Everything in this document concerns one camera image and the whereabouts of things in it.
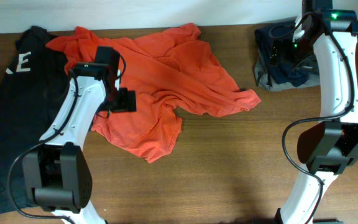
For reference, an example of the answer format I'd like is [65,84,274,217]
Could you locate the red soccer t-shirt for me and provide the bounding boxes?
[47,23,260,163]

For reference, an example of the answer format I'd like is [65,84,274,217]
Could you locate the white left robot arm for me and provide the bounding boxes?
[19,47,136,223]

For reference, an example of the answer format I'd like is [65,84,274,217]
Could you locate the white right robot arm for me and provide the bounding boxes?
[274,1,358,224]

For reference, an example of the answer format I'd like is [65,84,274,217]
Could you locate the folded navy blue garment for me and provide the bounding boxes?
[254,21,310,91]

